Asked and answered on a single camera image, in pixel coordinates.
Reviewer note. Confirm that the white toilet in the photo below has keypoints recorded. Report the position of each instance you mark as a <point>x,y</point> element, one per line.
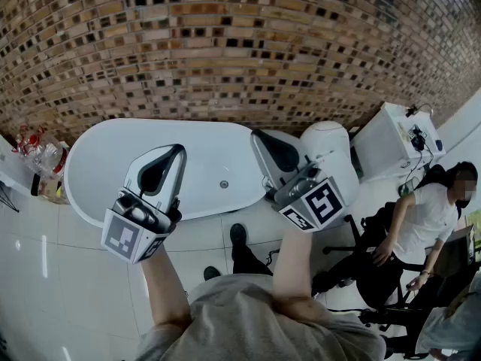
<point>330,145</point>

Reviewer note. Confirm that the person's left forearm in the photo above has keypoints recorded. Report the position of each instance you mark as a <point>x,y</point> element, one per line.
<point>165,292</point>

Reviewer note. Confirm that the black gooseneck camera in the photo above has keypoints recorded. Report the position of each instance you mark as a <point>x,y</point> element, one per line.
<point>411,111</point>

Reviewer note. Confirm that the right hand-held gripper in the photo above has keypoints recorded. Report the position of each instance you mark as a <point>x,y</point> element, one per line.
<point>323,201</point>

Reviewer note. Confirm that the brown cardboard box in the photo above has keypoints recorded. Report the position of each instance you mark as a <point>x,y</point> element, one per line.
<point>50,192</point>

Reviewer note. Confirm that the white cabinet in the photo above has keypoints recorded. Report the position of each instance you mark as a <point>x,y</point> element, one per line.
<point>383,141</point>

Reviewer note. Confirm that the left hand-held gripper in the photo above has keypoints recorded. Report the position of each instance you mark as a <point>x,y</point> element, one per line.
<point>122,235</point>

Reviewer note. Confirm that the person's black trouser leg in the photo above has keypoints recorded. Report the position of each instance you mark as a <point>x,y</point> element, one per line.
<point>250,261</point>

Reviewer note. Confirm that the white side table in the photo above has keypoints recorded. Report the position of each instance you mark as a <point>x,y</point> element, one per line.
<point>7,175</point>

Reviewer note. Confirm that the bunch of clear plastic bottles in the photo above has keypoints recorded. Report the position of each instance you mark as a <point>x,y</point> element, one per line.
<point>45,156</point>

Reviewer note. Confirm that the white bathtub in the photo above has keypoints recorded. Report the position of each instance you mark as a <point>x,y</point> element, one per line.
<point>210,145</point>

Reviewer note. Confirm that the person's right forearm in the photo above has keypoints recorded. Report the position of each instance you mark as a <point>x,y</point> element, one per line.
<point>293,269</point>

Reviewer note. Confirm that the person's black shoe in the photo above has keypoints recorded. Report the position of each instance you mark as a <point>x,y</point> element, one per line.
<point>238,235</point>
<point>211,273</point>

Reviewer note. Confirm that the person's grey shirt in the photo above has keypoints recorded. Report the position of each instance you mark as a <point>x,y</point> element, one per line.
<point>244,325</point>

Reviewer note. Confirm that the dark monitor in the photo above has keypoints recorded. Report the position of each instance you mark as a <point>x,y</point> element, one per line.
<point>456,252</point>

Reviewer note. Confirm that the small blue object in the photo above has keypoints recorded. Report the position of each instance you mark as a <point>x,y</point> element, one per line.
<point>439,144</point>

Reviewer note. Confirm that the black device on cabinet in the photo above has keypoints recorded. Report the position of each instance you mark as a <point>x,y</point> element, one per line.
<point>418,134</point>

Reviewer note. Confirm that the black office chair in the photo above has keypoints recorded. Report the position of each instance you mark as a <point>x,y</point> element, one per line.
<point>379,288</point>

